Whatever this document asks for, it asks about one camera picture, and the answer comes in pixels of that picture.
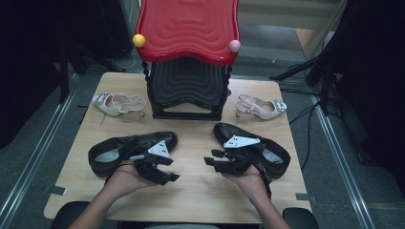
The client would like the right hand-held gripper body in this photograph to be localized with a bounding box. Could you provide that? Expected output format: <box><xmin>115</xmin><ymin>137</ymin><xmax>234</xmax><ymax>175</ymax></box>
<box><xmin>221</xmin><ymin>135</ymin><xmax>271</xmax><ymax>176</ymax></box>

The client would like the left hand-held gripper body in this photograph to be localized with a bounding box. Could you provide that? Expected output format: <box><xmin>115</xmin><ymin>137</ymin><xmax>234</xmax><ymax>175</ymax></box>
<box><xmin>127</xmin><ymin>139</ymin><xmax>173</xmax><ymax>174</ymax></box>

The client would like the black leather shoe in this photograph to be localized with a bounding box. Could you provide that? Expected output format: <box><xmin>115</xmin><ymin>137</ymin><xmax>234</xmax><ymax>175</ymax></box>
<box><xmin>212</xmin><ymin>122</ymin><xmax>291</xmax><ymax>179</ymax></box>
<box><xmin>88</xmin><ymin>131</ymin><xmax>180</xmax><ymax>178</ymax></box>

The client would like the beige high-heel sandal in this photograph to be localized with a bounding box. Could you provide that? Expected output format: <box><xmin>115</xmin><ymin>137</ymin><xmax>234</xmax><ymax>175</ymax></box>
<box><xmin>91</xmin><ymin>92</ymin><xmax>148</xmax><ymax>118</ymax></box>
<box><xmin>234</xmin><ymin>94</ymin><xmax>288</xmax><ymax>121</ymax></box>

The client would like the red and black shoe rack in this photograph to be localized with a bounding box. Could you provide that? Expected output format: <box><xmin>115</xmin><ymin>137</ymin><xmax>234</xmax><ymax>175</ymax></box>
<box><xmin>132</xmin><ymin>0</ymin><xmax>242</xmax><ymax>122</ymax></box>

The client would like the person's left hand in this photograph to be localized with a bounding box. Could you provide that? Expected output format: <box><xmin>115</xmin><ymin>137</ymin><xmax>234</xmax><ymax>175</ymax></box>
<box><xmin>106</xmin><ymin>160</ymin><xmax>160</xmax><ymax>199</ymax></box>

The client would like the person's right hand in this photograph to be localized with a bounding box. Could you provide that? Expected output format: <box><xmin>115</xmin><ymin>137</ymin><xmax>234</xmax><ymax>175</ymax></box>
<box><xmin>223</xmin><ymin>165</ymin><xmax>272</xmax><ymax>205</ymax></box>

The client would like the grey tape strip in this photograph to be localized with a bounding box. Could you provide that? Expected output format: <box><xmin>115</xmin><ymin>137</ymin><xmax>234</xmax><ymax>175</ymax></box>
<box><xmin>47</xmin><ymin>185</ymin><xmax>69</xmax><ymax>197</ymax></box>
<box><xmin>295</xmin><ymin>193</ymin><xmax>318</xmax><ymax>204</ymax></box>

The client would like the black tripod stand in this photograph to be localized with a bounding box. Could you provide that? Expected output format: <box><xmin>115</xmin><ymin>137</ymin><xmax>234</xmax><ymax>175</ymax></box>
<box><xmin>268</xmin><ymin>47</ymin><xmax>338</xmax><ymax>115</ymax></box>

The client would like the pink ball knob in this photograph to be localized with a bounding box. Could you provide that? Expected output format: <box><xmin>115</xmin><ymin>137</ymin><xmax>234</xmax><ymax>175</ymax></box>
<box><xmin>228</xmin><ymin>39</ymin><xmax>242</xmax><ymax>53</ymax></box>

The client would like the yellow ball knob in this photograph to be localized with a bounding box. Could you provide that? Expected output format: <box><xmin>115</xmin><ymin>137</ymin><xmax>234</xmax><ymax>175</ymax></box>
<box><xmin>132</xmin><ymin>33</ymin><xmax>147</xmax><ymax>49</ymax></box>

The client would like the black curtain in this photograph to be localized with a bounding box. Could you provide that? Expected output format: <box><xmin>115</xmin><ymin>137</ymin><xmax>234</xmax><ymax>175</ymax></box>
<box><xmin>305</xmin><ymin>0</ymin><xmax>405</xmax><ymax>192</ymax></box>
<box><xmin>0</xmin><ymin>0</ymin><xmax>135</xmax><ymax>151</ymax></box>

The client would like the black floor cable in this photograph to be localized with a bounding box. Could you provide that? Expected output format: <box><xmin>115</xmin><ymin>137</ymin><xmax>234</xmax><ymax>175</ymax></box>
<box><xmin>288</xmin><ymin>100</ymin><xmax>321</xmax><ymax>125</ymax></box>
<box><xmin>300</xmin><ymin>106</ymin><xmax>314</xmax><ymax>171</ymax></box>

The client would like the white floor cable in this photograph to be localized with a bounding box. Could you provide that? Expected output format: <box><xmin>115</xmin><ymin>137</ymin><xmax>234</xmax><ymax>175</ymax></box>
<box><xmin>111</xmin><ymin>47</ymin><xmax>137</xmax><ymax>71</ymax></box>

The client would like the metal floor rail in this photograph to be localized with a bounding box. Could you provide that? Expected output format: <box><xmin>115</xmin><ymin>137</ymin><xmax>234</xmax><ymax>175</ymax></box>
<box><xmin>309</xmin><ymin>94</ymin><xmax>376</xmax><ymax>229</ymax></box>
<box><xmin>0</xmin><ymin>73</ymin><xmax>80</xmax><ymax>223</ymax></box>

